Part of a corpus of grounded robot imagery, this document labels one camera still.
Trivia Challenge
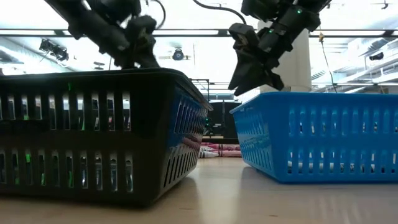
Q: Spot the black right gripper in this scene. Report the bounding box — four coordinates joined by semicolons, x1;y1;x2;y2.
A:
228;6;321;96

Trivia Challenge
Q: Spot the black plastic basket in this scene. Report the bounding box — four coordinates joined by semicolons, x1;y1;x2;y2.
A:
0;67;214;208

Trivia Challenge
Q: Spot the round dark ceiling device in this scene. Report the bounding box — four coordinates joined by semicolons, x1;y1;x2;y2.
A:
172;46;186;62

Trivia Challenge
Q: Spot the blue plastic basket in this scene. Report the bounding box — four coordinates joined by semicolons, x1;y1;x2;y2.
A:
229;91;398;184

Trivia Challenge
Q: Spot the white cylinder table lamp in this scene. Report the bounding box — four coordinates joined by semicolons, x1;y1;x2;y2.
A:
257;20;313;93

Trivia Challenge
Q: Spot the dark background desk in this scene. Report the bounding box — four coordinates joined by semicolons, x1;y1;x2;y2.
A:
206;100;243;144

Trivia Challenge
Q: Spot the green plastic basket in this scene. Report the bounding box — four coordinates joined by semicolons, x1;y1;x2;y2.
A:
12;82;86;187

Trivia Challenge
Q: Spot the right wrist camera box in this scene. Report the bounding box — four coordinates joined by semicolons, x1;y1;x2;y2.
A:
228;23;259;50

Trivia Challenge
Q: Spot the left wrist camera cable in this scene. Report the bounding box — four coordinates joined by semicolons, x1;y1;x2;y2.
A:
149;0;167;30

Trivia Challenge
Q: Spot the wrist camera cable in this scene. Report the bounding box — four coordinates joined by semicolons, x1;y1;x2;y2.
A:
192;0;248;25
149;0;167;30

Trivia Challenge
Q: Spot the black ceiling rail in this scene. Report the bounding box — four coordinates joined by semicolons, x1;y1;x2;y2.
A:
0;28;398;39

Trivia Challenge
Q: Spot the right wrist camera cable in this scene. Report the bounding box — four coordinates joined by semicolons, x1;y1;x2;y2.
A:
192;0;248;25

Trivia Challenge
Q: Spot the black ceiling camera cluster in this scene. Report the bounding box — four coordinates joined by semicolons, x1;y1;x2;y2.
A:
39;39;69;62

